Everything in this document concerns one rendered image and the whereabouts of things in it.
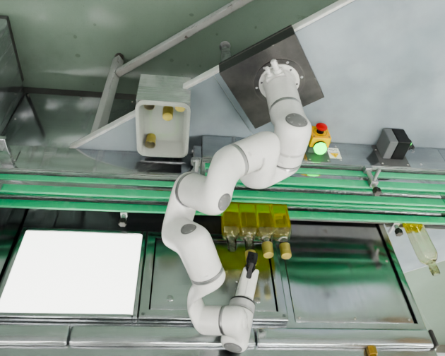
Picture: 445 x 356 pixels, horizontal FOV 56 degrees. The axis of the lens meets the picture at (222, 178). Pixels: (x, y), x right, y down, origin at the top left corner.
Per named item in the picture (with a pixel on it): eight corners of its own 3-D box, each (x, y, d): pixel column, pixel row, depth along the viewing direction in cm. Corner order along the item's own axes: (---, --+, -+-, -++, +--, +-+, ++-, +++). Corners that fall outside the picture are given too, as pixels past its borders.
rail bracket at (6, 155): (7, 154, 150) (-16, 200, 134) (-5, 114, 139) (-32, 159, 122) (21, 155, 151) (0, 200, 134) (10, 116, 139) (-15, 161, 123)
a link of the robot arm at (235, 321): (204, 325, 107) (239, 325, 103) (214, 289, 114) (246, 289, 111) (224, 355, 115) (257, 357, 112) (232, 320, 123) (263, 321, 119)
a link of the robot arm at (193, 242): (251, 247, 105) (216, 230, 117) (227, 174, 96) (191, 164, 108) (201, 287, 98) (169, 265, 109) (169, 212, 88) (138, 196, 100)
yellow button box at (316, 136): (303, 140, 156) (307, 152, 150) (308, 123, 151) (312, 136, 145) (321, 140, 156) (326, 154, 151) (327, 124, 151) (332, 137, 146)
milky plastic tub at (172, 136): (139, 140, 152) (137, 156, 146) (137, 86, 137) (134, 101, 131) (188, 143, 154) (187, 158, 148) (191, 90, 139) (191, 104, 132)
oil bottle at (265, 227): (251, 197, 157) (256, 243, 141) (253, 186, 153) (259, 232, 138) (265, 198, 157) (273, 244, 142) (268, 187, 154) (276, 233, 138)
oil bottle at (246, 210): (234, 197, 157) (239, 243, 141) (236, 186, 153) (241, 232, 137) (250, 198, 157) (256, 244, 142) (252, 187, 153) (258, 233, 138)
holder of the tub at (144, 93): (140, 150, 156) (138, 164, 151) (138, 85, 137) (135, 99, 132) (186, 153, 158) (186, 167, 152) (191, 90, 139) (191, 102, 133)
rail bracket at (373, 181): (359, 169, 150) (370, 196, 140) (366, 153, 145) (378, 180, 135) (370, 169, 150) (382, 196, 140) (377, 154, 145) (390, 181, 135)
